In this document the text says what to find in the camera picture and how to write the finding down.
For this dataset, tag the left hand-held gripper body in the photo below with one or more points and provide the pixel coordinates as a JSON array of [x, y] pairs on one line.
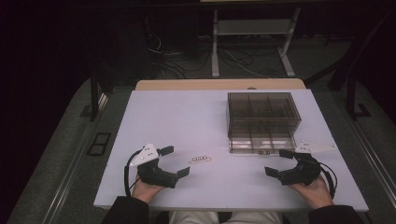
[[155, 175]]

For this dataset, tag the clear brown drawer box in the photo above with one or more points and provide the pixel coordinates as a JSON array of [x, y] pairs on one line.
[[263, 121]]

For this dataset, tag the small beaded clear strip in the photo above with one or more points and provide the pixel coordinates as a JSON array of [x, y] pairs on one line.
[[200, 159]]

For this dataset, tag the black metal stand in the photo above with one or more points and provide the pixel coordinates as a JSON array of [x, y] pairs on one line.
[[351, 93]]

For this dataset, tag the black floor frame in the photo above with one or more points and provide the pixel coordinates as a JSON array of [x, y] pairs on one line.
[[99, 143]]

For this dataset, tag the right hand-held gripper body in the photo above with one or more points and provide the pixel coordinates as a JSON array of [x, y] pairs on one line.
[[303, 174]]

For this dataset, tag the person's left hand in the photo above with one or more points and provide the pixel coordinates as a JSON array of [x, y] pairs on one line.
[[144, 191]]

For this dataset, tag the person's right hand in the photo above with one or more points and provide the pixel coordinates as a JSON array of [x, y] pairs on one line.
[[316, 193]]

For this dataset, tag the white metal stand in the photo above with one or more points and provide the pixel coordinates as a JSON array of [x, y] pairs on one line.
[[214, 46]]

